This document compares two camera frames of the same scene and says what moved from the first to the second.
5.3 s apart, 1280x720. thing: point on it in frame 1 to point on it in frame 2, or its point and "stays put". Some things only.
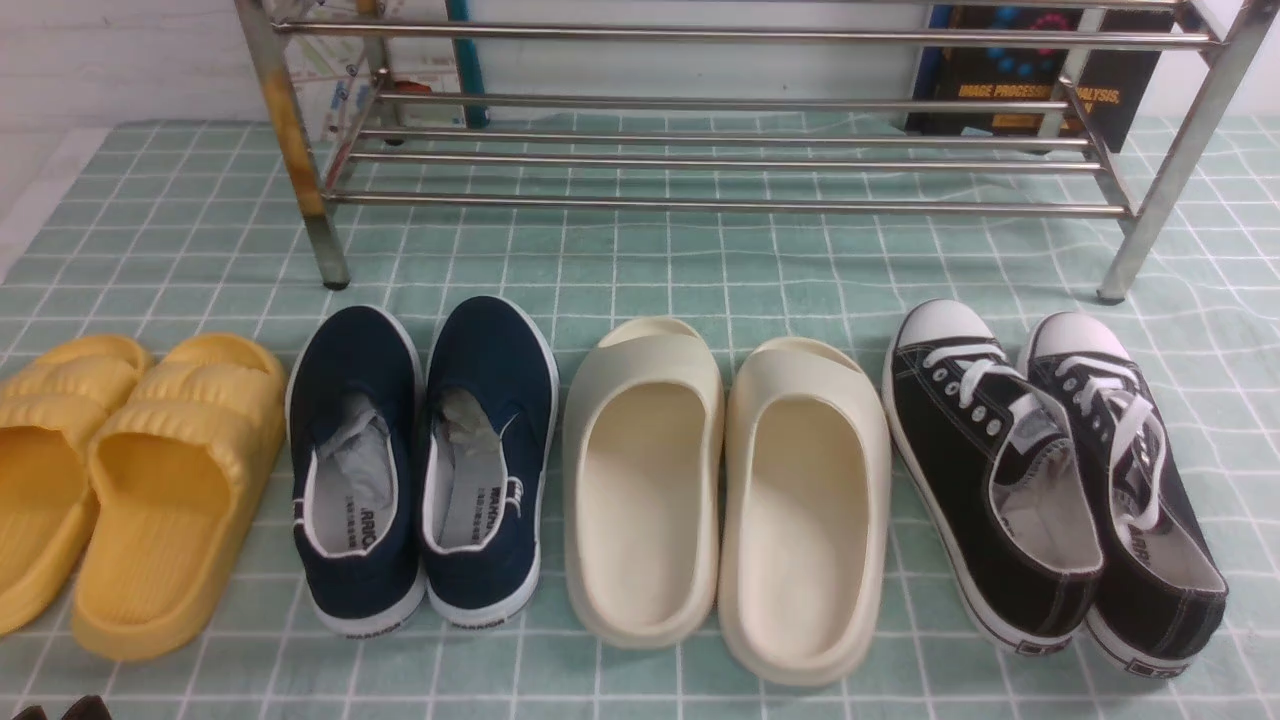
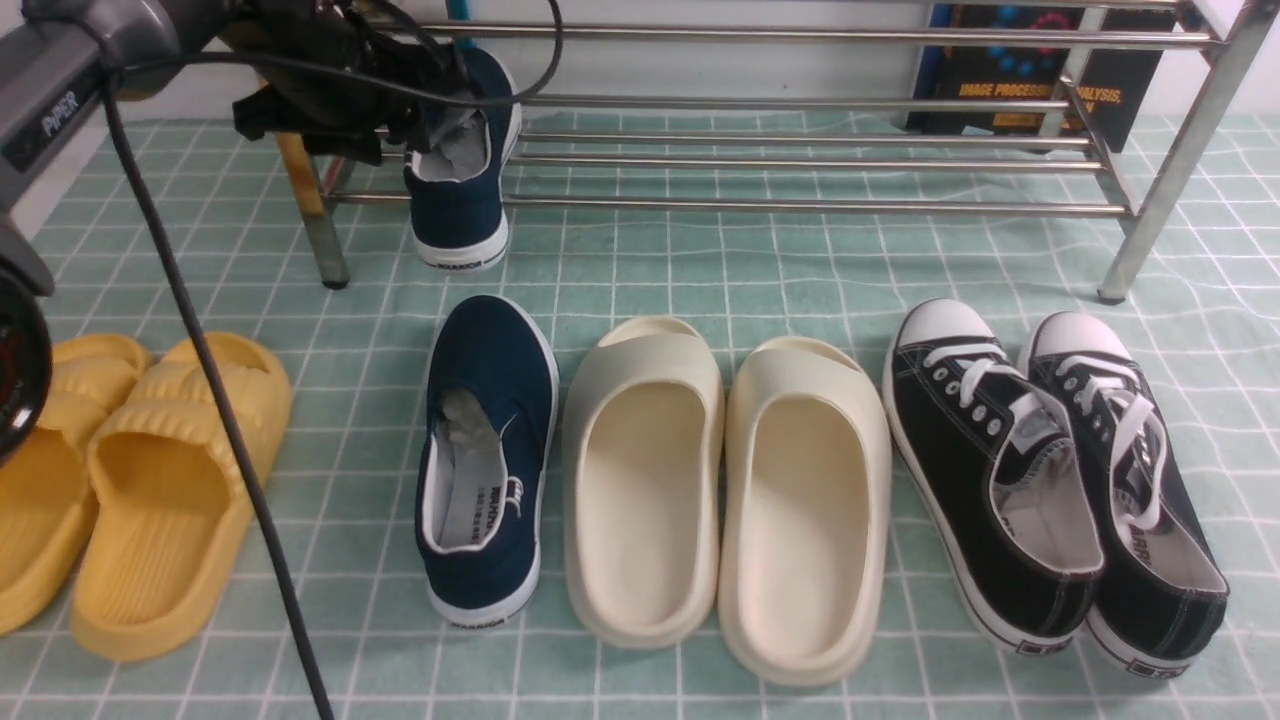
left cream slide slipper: (643, 455) stays put
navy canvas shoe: (355, 430) to (460, 187)
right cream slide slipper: (805, 513) stays put
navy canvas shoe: (488, 430) stays put
